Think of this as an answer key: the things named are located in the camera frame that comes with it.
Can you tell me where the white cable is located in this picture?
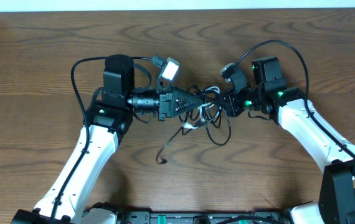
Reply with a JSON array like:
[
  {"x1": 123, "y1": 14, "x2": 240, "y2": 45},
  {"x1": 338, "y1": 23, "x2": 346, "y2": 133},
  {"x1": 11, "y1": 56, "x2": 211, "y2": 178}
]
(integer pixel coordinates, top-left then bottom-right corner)
[{"x1": 182, "y1": 85, "x2": 222, "y2": 130}]

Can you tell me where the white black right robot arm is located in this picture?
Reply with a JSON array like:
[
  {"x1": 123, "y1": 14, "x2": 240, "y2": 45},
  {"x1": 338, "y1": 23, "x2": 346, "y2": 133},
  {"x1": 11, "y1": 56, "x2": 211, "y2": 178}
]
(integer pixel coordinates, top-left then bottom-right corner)
[{"x1": 220, "y1": 57, "x2": 355, "y2": 223}]

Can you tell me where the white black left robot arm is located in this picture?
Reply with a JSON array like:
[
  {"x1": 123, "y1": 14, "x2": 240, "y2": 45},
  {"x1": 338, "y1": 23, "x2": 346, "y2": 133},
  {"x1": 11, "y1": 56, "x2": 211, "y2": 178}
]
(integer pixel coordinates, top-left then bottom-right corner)
[{"x1": 12, "y1": 54, "x2": 202, "y2": 223}]

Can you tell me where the black right camera cable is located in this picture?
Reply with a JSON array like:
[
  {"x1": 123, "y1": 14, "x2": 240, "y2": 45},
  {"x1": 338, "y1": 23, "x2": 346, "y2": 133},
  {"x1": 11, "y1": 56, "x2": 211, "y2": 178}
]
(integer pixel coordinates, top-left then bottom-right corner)
[{"x1": 235, "y1": 39, "x2": 355, "y2": 184}]

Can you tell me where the black camera cable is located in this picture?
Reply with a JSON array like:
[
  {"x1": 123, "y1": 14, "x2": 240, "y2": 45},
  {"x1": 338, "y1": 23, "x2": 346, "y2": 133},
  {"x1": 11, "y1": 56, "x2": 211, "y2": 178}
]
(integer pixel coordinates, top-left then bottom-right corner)
[
  {"x1": 48, "y1": 55, "x2": 153, "y2": 224},
  {"x1": 235, "y1": 39, "x2": 355, "y2": 184}
]

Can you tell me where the black left camera cable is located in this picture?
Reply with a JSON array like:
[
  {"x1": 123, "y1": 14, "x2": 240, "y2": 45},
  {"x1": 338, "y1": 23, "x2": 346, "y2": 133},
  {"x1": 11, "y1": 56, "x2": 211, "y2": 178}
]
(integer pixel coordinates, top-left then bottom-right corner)
[{"x1": 48, "y1": 55, "x2": 153, "y2": 224}]

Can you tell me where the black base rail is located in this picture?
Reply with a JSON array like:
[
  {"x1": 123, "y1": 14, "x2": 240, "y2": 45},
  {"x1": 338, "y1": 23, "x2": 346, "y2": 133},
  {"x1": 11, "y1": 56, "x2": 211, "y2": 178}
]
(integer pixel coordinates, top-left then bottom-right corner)
[{"x1": 116, "y1": 210, "x2": 291, "y2": 224}]

